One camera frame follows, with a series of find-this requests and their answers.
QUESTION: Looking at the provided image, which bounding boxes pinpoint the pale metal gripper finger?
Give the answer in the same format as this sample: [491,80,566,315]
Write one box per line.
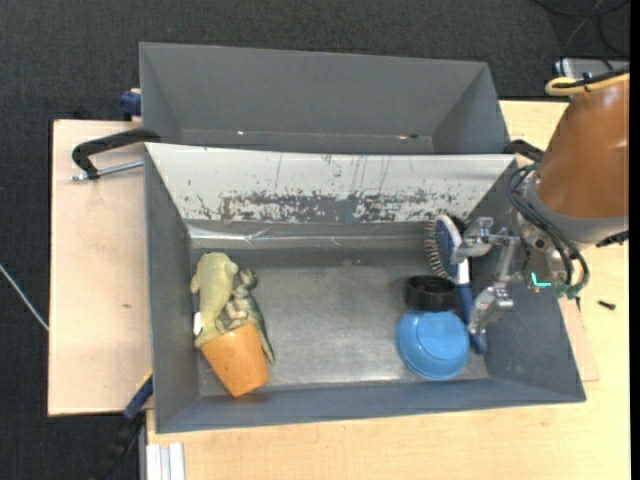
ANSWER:
[449,216,522,266]
[466,285,516,335]

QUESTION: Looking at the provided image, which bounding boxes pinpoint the blue and white hairbrush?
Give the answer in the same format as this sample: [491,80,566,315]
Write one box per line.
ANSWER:
[423,213,489,356]

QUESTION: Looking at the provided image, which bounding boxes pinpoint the black round lid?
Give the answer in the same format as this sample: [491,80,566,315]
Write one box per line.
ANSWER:
[404,274,458,314]

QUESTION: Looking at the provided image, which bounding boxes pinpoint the blue bowl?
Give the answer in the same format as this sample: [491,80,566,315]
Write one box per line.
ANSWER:
[395,309,472,382]

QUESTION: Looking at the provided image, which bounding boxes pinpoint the grey metal bin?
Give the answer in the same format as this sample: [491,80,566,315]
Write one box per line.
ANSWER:
[138,41,587,435]

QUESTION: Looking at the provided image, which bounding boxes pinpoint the orange cup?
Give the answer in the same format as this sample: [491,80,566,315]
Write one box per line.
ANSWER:
[199,323,271,399]

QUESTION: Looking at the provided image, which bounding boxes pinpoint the pale green toy lizard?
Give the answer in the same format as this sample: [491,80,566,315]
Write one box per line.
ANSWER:
[189,251,241,349]

